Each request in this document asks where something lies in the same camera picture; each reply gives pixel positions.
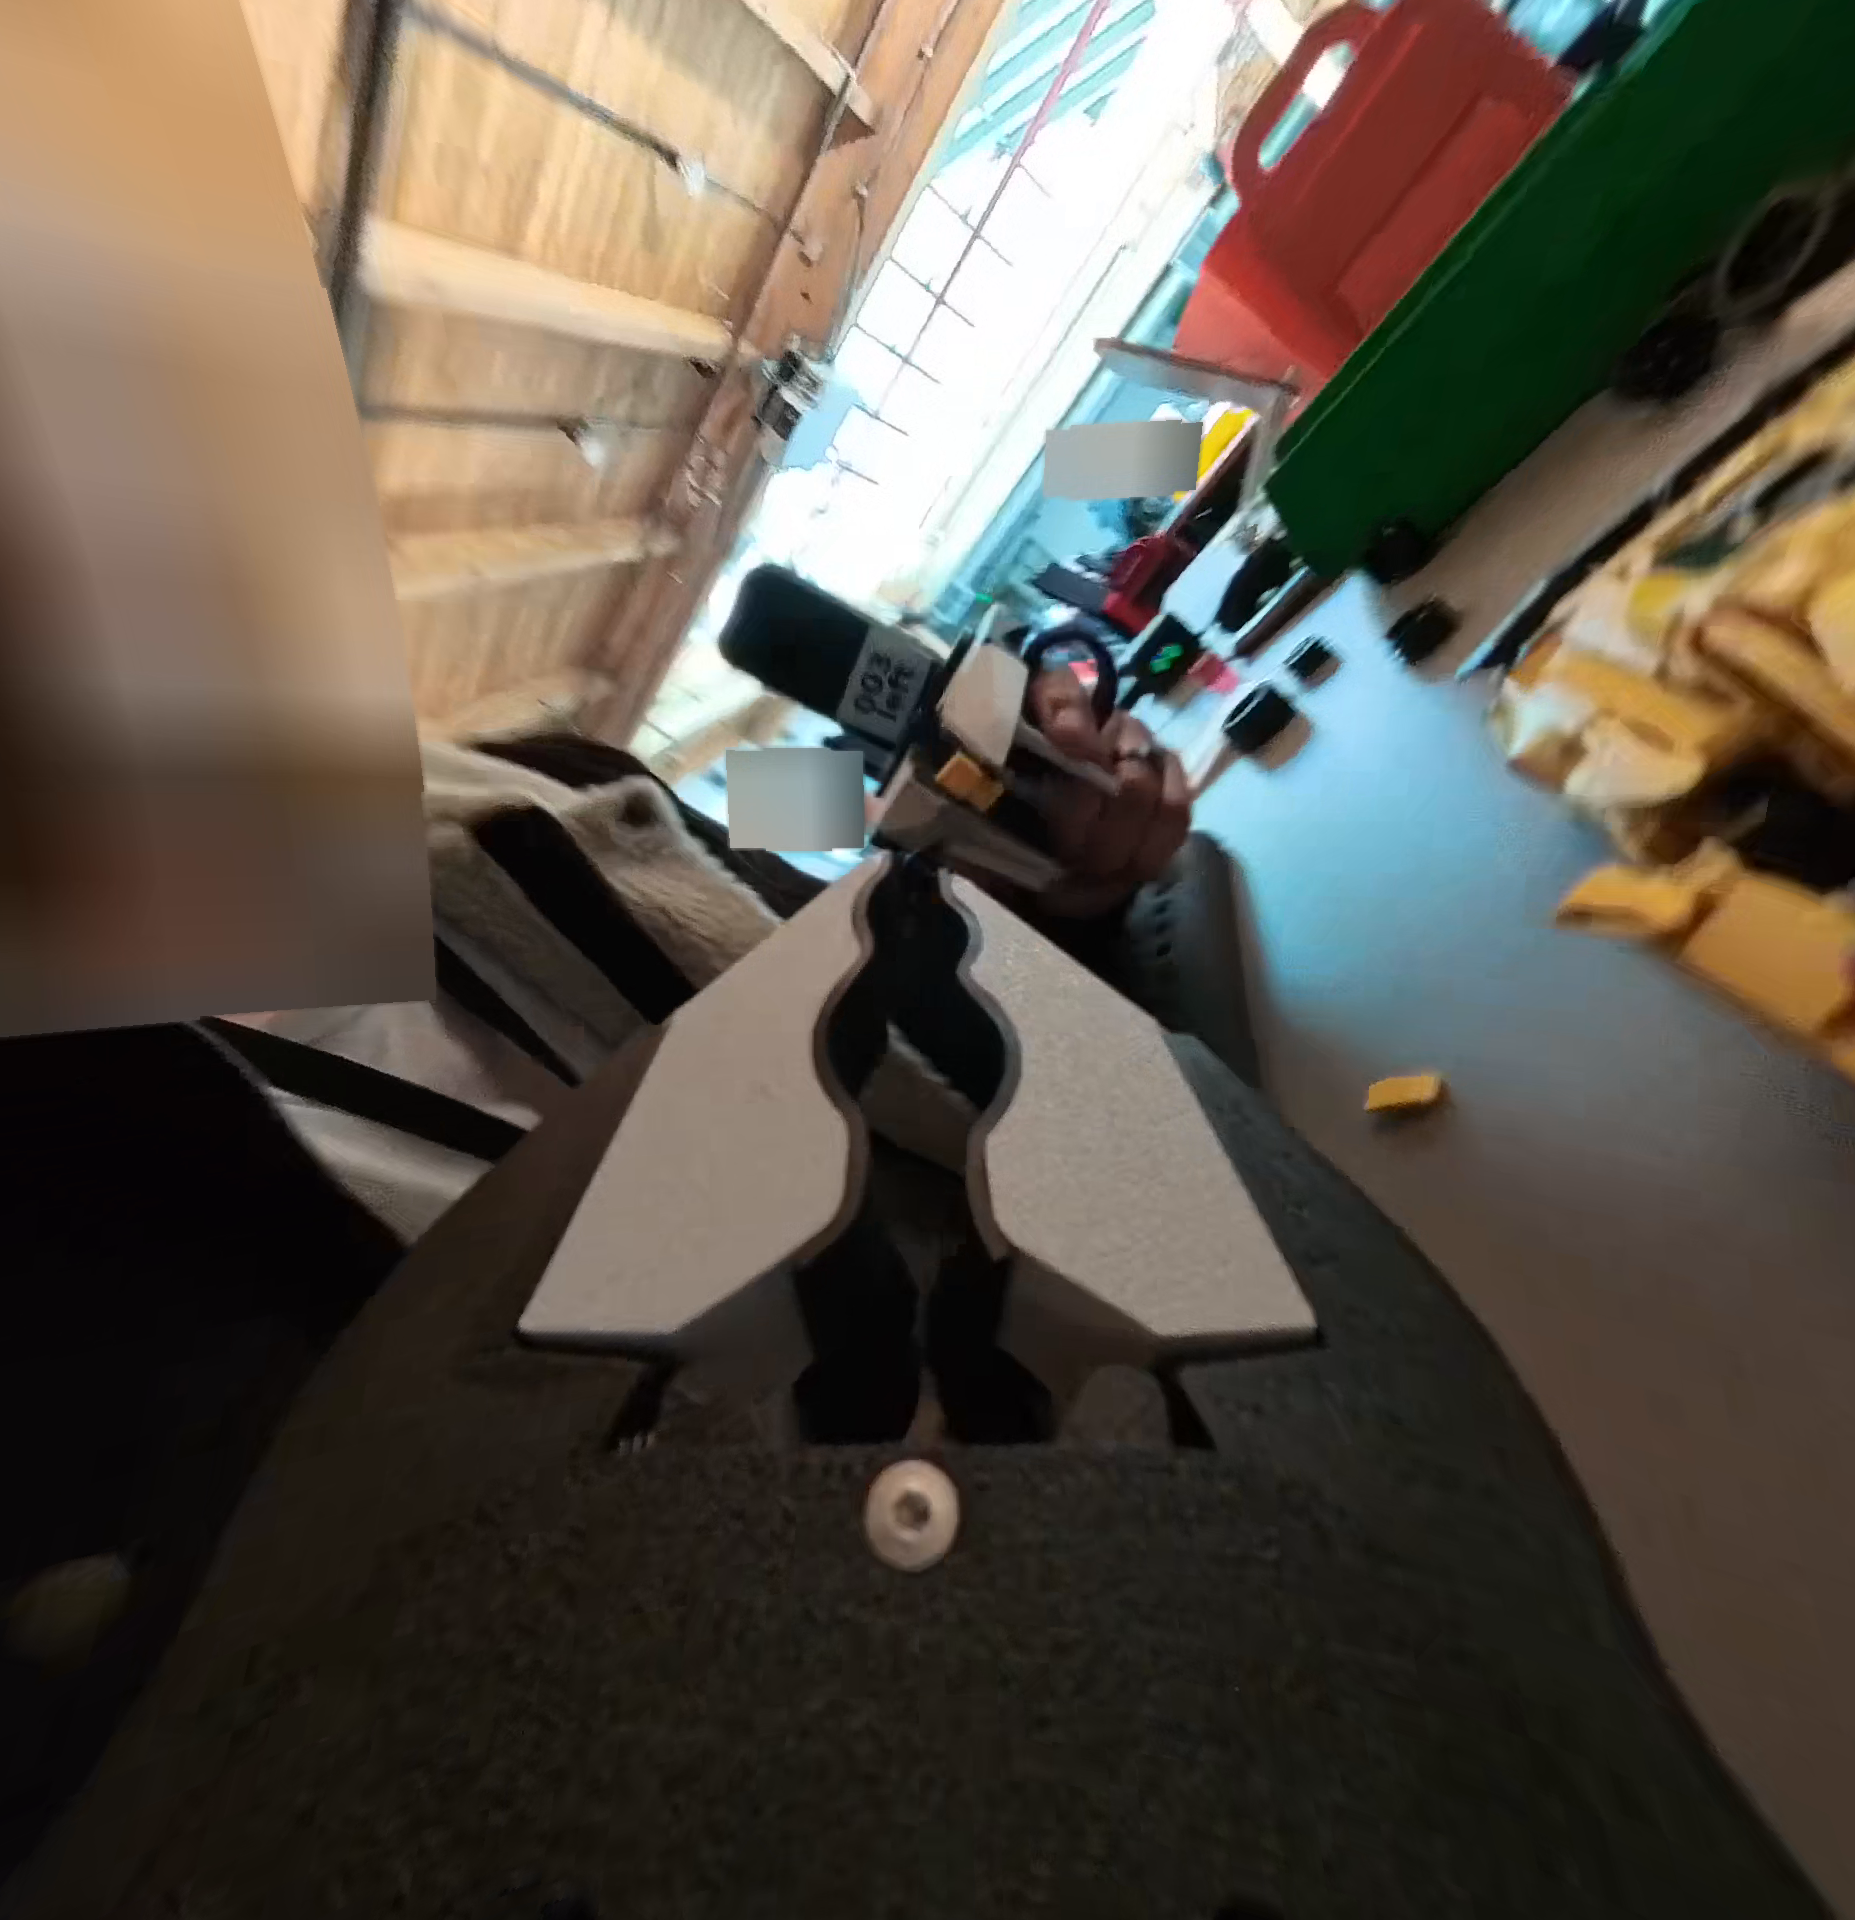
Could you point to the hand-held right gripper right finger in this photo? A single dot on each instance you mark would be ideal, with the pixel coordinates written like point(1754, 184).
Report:
point(1151, 1202)

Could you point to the black box with green lights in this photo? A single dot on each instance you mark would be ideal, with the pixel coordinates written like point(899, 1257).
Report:
point(1163, 660)

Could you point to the yellow hollow slope brick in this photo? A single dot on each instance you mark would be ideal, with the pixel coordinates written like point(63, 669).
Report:
point(1404, 1096)

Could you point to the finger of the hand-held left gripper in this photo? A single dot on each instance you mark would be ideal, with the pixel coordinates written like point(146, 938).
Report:
point(987, 701)
point(928, 822)

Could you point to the white shirt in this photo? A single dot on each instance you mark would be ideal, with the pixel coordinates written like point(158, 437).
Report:
point(356, 1153)

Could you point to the black spoked toy wheel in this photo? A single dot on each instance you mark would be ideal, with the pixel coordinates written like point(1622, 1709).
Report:
point(1315, 660)

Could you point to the yellow small plate brick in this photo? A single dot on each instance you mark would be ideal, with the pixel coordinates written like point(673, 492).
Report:
point(963, 776)

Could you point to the black toy wheel rim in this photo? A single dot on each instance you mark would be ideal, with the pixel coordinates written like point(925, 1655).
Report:
point(1423, 632)

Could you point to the person's left hand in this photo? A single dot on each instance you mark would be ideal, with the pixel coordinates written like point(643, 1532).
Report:
point(1124, 824)

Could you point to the green plastic bin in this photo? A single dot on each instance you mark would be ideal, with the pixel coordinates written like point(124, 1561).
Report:
point(1543, 299)

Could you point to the red fabric bin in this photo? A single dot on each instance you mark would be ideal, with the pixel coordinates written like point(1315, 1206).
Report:
point(1376, 195)

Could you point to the yellow toy brick car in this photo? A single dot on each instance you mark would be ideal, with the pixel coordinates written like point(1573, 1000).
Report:
point(1739, 675)

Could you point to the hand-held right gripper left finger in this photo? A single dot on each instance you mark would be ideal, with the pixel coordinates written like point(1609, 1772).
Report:
point(686, 1185)

